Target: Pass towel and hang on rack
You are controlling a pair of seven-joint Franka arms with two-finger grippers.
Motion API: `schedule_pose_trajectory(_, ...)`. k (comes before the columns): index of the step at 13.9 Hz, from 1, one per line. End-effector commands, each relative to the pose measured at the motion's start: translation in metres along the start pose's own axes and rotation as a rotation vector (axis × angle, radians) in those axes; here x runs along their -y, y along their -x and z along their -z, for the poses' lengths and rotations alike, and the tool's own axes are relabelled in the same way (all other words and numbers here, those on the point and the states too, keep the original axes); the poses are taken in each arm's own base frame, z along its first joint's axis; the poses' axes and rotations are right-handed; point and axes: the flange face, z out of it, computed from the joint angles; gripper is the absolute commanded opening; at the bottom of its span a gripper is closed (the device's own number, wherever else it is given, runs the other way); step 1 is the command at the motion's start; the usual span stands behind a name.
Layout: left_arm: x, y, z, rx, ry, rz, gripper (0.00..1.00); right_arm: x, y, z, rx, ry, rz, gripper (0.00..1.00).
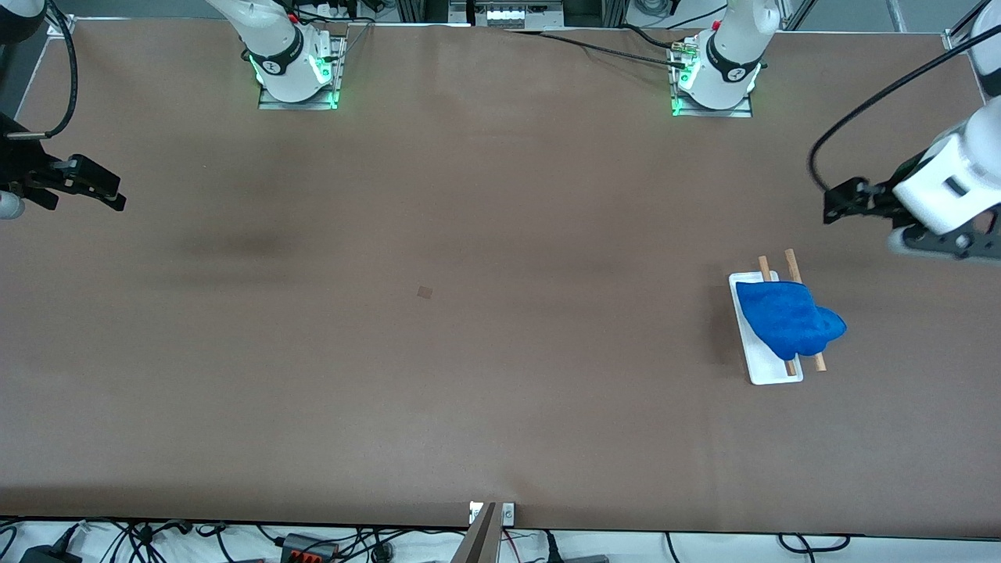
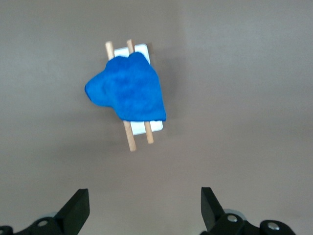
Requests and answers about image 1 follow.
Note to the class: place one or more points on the blue microfiber towel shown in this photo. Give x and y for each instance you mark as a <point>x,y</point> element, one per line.
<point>786,320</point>

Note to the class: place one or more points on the grey aluminium post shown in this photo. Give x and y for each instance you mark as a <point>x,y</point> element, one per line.
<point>478,539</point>

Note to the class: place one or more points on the black box orange connectors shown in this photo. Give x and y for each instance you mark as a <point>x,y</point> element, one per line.
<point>309,551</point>

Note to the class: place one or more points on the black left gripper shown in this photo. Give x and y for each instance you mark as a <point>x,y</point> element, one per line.
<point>887,197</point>

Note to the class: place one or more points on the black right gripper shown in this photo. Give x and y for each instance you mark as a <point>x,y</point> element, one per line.
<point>23,162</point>

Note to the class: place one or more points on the metal table corner bracket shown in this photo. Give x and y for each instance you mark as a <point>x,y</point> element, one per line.
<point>61,27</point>
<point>956,41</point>

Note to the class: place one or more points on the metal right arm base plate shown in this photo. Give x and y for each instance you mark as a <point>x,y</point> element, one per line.
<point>270,104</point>

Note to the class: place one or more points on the black power adapter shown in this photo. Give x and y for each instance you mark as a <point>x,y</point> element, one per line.
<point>47,555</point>

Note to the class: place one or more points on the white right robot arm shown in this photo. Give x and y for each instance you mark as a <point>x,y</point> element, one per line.
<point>274,47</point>

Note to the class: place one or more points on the white table edge bracket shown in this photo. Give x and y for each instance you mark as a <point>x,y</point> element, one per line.
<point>508,514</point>

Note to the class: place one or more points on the white power strip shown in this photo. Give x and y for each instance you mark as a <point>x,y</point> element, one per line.
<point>504,14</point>

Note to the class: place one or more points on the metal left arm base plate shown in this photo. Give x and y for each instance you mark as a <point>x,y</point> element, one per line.
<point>735,112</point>

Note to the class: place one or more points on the black floor plug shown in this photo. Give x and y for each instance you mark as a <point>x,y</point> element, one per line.
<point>579,558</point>

